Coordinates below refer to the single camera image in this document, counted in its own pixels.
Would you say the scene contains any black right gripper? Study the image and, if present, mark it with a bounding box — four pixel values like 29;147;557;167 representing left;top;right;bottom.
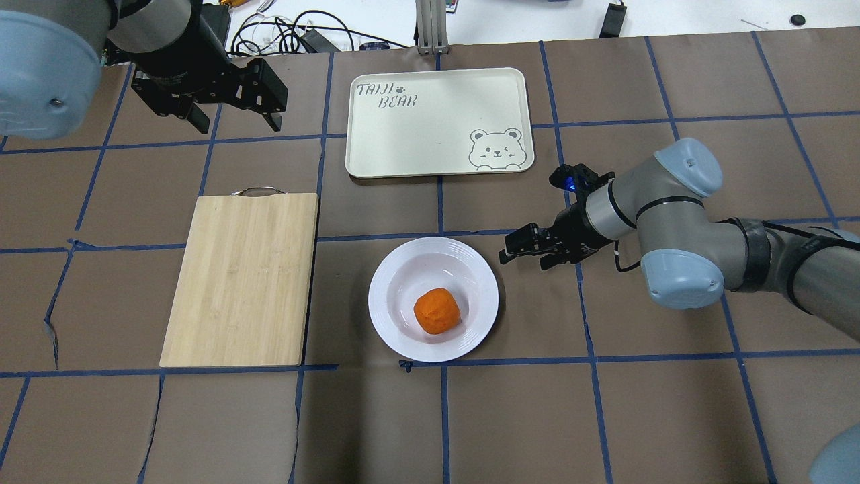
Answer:
499;205;600;272

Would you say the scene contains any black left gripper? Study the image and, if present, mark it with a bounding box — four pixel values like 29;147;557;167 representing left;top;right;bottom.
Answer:
131;58;288;134

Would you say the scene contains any white round plate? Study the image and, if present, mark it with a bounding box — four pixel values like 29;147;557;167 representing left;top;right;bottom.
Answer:
368;237;500;364

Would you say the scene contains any orange fruit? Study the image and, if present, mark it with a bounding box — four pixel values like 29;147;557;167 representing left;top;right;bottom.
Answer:
413;288;461;335

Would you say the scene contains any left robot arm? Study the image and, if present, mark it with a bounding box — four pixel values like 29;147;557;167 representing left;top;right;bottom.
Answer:
1;1;288;140

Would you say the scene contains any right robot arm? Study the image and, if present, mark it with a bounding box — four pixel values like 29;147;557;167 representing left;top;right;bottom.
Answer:
499;138;858;340

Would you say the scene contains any cream bear tray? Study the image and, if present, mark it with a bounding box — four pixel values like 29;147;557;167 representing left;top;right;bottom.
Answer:
345;67;535;179

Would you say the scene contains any bamboo cutting board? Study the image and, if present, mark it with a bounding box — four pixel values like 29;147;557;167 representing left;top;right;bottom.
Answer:
159;191;319;368

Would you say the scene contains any black power adapter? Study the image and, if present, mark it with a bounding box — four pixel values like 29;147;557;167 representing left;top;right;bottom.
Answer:
598;1;627;39

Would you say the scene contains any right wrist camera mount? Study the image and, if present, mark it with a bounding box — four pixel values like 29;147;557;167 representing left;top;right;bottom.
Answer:
548;163;615;204

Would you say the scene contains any aluminium frame post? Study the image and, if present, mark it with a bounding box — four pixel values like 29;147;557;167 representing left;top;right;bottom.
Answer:
415;0;449;56

